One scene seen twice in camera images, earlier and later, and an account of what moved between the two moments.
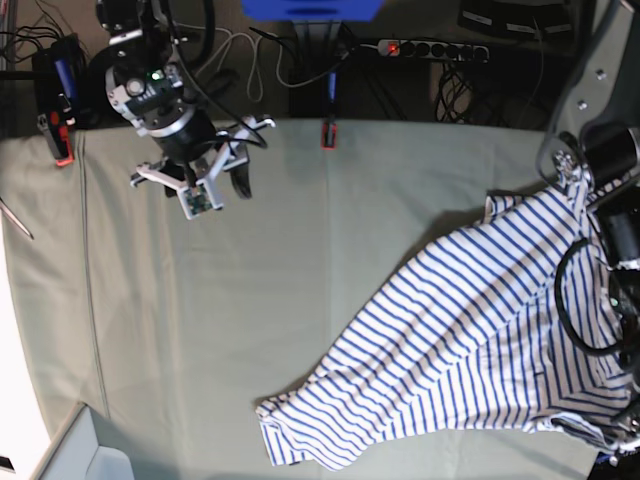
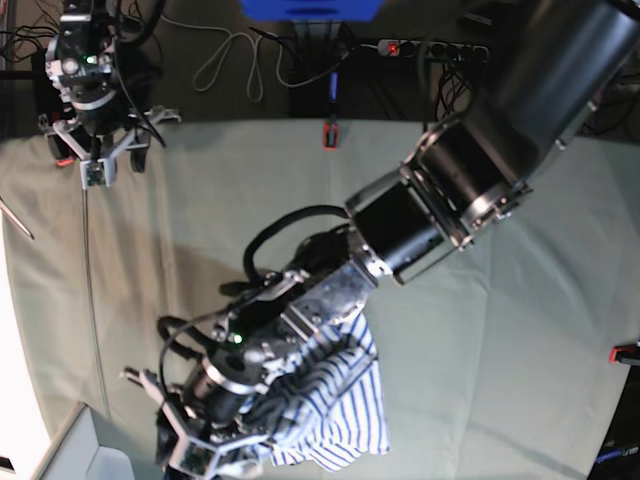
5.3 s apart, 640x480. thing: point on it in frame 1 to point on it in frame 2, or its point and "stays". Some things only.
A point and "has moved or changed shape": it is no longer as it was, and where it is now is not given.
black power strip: (442, 50) stays
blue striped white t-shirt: (507, 327) has moved or changed shape
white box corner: (80, 456) stays
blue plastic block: (312, 10) stays
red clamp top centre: (329, 135) stays
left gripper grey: (235, 154) to (138, 138)
